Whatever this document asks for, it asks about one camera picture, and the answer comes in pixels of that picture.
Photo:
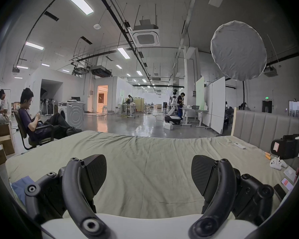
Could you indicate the white remote control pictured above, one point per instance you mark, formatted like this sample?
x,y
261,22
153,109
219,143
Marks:
x,y
239,145

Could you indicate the phone with pink case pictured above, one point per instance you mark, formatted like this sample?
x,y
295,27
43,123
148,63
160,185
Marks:
x,y
287,183

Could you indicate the small orange item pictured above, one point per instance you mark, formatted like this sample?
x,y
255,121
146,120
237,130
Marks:
x,y
267,155

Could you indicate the studio lamp with round diffuser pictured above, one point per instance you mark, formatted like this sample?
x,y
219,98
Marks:
x,y
239,50

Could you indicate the grey table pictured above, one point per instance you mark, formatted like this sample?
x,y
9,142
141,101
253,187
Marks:
x,y
195,109
128,106

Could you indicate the group of standing fans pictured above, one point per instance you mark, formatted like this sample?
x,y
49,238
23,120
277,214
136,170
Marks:
x,y
47,106

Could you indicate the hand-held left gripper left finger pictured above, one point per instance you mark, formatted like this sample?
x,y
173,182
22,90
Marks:
x,y
74,195

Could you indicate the white robot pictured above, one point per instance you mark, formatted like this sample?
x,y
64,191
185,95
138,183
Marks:
x,y
173,117

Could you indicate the white washing machine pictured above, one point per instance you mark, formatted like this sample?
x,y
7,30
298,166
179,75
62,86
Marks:
x,y
74,114

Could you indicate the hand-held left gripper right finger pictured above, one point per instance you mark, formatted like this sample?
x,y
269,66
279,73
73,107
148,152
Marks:
x,y
224,195

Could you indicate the blue garment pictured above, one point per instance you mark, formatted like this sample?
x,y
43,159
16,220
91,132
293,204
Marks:
x,y
21,185

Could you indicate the black phone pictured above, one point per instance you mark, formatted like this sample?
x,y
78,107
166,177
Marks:
x,y
279,191

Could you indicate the white hand controller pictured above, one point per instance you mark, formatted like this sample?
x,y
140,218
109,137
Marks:
x,y
276,163

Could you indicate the bed with pale green sheet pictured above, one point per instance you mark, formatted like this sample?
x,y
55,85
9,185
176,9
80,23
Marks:
x,y
149,170

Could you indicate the black office chair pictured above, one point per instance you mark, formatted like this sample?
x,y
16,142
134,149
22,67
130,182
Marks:
x,y
20,131

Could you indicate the padded beige headboard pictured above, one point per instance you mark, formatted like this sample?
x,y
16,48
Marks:
x,y
259,126

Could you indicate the white box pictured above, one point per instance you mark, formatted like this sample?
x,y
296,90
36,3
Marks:
x,y
168,126

